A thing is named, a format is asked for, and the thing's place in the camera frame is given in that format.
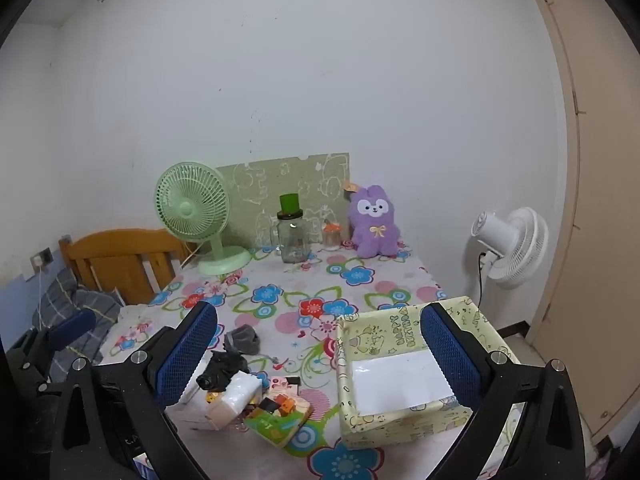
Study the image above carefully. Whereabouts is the green patterned cardboard board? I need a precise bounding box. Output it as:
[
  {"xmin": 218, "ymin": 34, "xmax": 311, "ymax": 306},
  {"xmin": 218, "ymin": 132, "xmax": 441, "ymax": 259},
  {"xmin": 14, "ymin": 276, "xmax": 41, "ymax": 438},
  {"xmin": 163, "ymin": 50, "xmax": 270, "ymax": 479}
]
[{"xmin": 216, "ymin": 152, "xmax": 351, "ymax": 251}]

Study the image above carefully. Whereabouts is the floral tablecloth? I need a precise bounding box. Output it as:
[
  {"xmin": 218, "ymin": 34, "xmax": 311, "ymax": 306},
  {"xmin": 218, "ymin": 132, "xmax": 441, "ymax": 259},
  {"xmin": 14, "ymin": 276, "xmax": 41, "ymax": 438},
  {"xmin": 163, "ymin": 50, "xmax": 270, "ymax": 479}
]
[{"xmin": 95, "ymin": 240, "xmax": 526, "ymax": 480}]

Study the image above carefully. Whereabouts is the plaid blanket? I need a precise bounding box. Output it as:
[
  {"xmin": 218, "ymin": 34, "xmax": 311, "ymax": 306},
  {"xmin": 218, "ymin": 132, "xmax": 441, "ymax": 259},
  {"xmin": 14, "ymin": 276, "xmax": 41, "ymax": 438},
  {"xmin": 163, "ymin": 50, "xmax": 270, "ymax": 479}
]
[{"xmin": 30, "ymin": 266, "xmax": 124, "ymax": 368}]

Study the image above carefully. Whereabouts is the small orange-lidded swab jar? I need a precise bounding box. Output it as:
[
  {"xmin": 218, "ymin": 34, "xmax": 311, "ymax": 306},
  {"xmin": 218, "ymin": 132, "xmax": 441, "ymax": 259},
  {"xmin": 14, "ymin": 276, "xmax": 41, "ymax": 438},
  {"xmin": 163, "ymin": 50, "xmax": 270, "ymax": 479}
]
[{"xmin": 322, "ymin": 221, "xmax": 342, "ymax": 252}]

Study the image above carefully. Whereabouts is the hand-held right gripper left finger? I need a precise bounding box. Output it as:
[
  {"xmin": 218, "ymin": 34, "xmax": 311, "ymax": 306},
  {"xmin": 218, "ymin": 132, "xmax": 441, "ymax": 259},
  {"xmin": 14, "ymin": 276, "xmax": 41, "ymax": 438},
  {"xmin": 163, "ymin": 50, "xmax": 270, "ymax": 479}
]
[{"xmin": 50, "ymin": 301, "xmax": 219, "ymax": 480}]

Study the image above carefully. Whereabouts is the grey drawstring pouch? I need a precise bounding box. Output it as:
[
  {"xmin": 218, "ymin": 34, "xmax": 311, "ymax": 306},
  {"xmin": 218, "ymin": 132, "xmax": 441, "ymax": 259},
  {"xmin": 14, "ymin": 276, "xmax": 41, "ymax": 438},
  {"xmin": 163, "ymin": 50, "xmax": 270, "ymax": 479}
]
[{"xmin": 223, "ymin": 324, "xmax": 282, "ymax": 362}]

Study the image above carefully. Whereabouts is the black fan cable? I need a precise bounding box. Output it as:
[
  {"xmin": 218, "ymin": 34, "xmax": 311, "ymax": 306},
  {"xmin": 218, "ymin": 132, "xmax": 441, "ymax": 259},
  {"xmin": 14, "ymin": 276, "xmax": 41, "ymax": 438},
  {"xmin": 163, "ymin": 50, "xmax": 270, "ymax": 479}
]
[{"xmin": 476, "ymin": 251, "xmax": 489, "ymax": 309}]

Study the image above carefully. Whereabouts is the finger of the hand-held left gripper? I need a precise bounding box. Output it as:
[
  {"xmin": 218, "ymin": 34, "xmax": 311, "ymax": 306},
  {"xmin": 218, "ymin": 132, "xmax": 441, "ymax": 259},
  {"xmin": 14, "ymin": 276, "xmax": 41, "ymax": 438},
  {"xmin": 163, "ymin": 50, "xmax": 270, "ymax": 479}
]
[{"xmin": 20, "ymin": 308, "xmax": 97, "ymax": 361}]

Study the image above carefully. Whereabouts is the wooden chair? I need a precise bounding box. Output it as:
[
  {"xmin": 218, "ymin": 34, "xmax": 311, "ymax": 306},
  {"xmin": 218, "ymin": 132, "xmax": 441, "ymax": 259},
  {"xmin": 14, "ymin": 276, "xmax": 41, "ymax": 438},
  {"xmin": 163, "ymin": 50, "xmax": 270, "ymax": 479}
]
[{"xmin": 58, "ymin": 229, "xmax": 198, "ymax": 306}]

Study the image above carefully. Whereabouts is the cartoon print pouch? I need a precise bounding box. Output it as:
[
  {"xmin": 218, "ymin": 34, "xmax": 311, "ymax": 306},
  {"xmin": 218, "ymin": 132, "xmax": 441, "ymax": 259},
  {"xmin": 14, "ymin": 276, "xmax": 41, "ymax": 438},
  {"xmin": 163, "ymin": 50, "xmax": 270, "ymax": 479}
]
[{"xmin": 270, "ymin": 375, "xmax": 302, "ymax": 397}]

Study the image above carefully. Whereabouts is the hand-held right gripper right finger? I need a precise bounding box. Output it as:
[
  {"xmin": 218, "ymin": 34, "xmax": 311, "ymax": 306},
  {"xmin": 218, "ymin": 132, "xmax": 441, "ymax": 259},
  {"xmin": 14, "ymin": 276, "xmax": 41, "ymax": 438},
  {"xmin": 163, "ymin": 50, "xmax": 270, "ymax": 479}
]
[{"xmin": 420, "ymin": 302, "xmax": 586, "ymax": 480}]

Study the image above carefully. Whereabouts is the glass jar with green lid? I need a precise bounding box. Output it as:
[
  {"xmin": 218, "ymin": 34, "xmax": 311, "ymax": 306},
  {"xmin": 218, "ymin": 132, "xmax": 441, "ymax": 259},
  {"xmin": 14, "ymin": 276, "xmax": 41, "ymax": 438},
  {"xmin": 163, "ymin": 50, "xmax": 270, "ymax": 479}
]
[{"xmin": 270, "ymin": 193, "xmax": 308, "ymax": 264}]

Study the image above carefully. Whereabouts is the purple plush bunny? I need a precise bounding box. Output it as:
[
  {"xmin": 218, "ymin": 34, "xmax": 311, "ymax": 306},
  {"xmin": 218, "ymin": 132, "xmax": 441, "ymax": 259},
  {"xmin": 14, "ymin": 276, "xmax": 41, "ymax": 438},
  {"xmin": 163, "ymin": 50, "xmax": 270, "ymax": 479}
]
[{"xmin": 344, "ymin": 184, "xmax": 402, "ymax": 259}]

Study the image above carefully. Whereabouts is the black plastic bag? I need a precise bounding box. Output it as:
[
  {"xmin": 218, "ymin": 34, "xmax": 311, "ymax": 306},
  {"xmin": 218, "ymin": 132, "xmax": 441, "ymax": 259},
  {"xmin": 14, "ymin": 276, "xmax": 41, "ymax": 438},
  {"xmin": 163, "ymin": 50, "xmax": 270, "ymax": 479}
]
[{"xmin": 196, "ymin": 350, "xmax": 251, "ymax": 393}]

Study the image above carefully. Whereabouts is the yellow patterned box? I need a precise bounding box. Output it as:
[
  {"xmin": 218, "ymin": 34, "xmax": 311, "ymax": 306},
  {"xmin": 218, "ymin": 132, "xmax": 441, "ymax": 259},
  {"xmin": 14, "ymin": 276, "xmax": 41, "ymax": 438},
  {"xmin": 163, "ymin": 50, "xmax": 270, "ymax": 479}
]
[{"xmin": 334, "ymin": 296, "xmax": 521, "ymax": 451}]

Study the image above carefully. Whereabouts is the green desk fan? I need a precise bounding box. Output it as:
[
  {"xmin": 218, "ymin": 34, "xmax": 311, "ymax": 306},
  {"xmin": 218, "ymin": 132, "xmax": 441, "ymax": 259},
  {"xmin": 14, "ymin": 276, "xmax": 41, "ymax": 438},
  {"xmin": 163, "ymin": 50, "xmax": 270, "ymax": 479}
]
[{"xmin": 154, "ymin": 161, "xmax": 252, "ymax": 276}]

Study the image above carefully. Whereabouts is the beige door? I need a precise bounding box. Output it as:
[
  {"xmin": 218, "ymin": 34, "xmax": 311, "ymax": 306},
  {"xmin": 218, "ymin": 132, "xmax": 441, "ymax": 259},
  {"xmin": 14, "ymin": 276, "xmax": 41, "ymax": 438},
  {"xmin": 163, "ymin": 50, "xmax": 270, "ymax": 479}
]
[{"xmin": 520, "ymin": 0, "xmax": 640, "ymax": 436}]

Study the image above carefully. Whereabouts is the white standing fan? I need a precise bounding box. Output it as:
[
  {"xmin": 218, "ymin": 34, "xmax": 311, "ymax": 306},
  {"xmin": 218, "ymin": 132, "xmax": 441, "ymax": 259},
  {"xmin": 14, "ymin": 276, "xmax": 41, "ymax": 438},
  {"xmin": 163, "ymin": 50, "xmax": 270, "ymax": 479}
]
[{"xmin": 470, "ymin": 206, "xmax": 549, "ymax": 290}]

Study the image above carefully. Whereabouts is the green desk fan cable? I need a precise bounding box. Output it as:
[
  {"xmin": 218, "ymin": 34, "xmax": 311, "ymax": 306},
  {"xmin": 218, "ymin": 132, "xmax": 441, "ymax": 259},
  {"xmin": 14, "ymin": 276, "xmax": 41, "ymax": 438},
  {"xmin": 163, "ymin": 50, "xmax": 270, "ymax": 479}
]
[{"xmin": 180, "ymin": 242, "xmax": 203, "ymax": 269}]

